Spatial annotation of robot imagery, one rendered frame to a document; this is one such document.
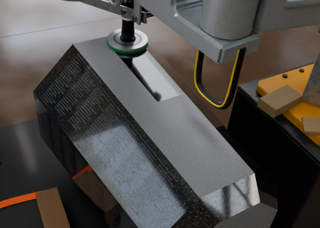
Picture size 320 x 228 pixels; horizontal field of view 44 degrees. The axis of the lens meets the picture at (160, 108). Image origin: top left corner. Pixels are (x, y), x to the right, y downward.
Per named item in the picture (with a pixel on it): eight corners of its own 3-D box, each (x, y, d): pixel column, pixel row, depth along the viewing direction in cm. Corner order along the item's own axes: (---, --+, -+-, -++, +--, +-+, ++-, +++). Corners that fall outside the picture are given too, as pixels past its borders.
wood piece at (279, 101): (284, 92, 194) (286, 84, 191) (300, 103, 189) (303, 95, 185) (256, 106, 184) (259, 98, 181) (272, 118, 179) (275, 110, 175)
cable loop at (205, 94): (230, 116, 159) (248, 49, 139) (224, 119, 157) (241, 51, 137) (195, 85, 173) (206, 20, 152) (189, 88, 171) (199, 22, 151)
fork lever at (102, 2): (173, 16, 184) (172, 5, 181) (138, 25, 175) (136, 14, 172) (105, -4, 235) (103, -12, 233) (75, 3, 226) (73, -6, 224)
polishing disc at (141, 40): (149, 32, 216) (149, 30, 216) (145, 53, 200) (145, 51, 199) (111, 28, 217) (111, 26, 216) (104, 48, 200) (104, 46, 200)
